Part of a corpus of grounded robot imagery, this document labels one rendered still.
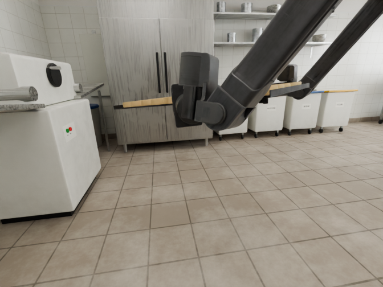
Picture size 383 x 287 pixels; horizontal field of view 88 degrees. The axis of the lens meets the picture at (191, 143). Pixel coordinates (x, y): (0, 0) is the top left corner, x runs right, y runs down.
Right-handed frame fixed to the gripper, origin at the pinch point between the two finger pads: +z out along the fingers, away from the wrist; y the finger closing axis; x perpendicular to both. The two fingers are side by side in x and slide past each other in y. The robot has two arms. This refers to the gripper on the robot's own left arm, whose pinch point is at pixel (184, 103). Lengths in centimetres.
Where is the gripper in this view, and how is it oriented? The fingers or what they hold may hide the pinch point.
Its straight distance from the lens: 56.8
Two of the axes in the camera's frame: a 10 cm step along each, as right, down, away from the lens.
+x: 9.9, -1.2, 0.8
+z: -1.1, -2.5, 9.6
